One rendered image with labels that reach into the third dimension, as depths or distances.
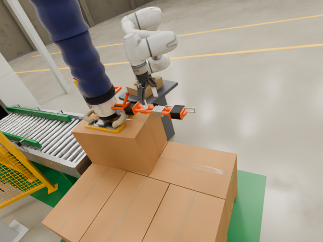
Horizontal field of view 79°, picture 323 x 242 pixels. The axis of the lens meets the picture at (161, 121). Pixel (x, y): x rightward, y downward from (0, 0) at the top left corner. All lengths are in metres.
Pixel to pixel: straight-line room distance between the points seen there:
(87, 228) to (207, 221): 0.80
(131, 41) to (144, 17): 0.55
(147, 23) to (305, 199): 1.91
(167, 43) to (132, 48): 0.18
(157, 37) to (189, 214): 1.06
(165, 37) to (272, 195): 1.62
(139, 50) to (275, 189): 1.69
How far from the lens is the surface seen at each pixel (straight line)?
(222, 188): 1.44
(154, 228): 1.39
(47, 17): 1.29
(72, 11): 1.29
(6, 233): 2.69
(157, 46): 1.08
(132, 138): 1.33
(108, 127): 1.49
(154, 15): 1.61
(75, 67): 1.35
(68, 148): 2.34
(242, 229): 1.92
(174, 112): 1.17
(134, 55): 1.08
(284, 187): 2.17
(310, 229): 2.02
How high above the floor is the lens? 1.77
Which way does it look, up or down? 37 degrees down
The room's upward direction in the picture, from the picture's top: 17 degrees counter-clockwise
